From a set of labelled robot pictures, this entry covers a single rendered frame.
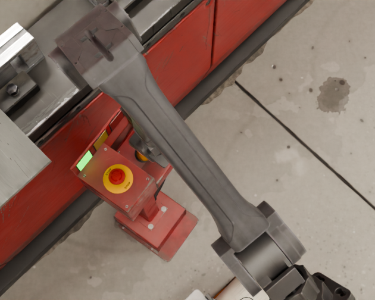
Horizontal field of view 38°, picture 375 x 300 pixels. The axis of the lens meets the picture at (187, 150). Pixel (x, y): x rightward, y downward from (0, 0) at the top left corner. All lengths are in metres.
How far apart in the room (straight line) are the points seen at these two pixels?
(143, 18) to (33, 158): 0.46
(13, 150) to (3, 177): 0.06
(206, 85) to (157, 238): 0.65
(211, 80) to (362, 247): 0.86
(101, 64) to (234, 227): 0.28
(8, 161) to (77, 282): 1.02
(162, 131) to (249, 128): 1.52
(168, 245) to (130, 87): 1.45
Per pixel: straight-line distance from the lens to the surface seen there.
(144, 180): 1.30
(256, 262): 0.77
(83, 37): 0.67
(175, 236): 2.04
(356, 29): 2.44
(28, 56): 1.30
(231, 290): 1.77
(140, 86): 0.64
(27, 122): 1.29
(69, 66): 0.70
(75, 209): 2.07
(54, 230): 2.07
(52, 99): 1.29
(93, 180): 1.31
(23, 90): 1.29
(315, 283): 0.84
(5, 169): 1.13
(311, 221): 2.11
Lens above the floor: 2.03
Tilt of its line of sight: 73 degrees down
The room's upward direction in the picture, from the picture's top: 2 degrees counter-clockwise
